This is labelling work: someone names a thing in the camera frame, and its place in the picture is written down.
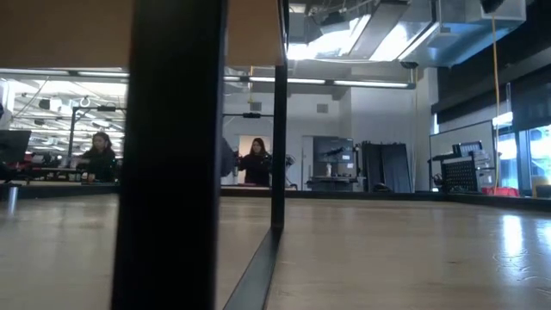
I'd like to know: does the person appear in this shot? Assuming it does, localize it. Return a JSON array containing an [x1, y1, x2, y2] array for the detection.
[[238, 137, 273, 188], [77, 131, 118, 183]]

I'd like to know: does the dark background table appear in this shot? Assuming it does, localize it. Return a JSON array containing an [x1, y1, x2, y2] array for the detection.
[[306, 174, 367, 193]]

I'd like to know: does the long ceiling light tube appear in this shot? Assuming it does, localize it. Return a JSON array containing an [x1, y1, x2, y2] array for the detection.
[[0, 68, 417, 90]]

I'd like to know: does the black curtain booth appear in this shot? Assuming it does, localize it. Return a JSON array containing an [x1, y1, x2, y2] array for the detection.
[[360, 140, 413, 194]]

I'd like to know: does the black perforated cart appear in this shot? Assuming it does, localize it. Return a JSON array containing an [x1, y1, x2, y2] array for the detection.
[[428, 140, 496, 194]]

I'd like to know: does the red tray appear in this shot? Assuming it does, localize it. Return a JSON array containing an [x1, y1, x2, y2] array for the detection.
[[480, 186, 521, 198]]

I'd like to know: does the black monitor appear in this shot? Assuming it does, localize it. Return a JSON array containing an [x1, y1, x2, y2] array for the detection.
[[0, 129, 33, 164]]

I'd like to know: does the black gantry frame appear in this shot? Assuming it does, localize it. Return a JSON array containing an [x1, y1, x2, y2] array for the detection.
[[68, 106, 128, 158], [221, 112, 276, 187]]

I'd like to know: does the wall monitor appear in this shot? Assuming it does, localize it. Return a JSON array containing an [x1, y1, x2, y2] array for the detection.
[[313, 136, 356, 164]]

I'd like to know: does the yellow hanging cord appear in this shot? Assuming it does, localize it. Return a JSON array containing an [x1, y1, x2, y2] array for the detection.
[[246, 66, 256, 104]]

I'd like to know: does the wooden shelf black metal frame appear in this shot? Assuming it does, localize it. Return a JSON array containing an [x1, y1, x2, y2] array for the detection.
[[0, 0, 290, 310]]

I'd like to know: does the silver ceiling duct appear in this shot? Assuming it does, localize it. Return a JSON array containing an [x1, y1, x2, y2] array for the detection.
[[398, 0, 527, 69]]

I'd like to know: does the yellow hanging cable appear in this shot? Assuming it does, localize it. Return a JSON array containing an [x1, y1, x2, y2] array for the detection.
[[490, 15, 502, 190]]

